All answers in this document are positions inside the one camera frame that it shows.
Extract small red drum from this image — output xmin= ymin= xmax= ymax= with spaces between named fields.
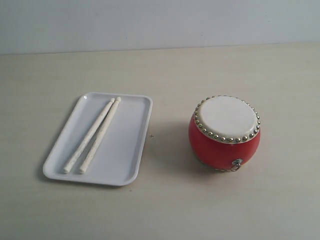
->
xmin=188 ymin=95 xmax=261 ymax=172

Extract smudged wooden drumstick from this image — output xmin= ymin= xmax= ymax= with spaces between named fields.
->
xmin=63 ymin=97 xmax=116 ymax=174

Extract white rectangular plastic tray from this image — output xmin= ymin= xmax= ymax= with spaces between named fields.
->
xmin=42 ymin=92 xmax=153 ymax=186

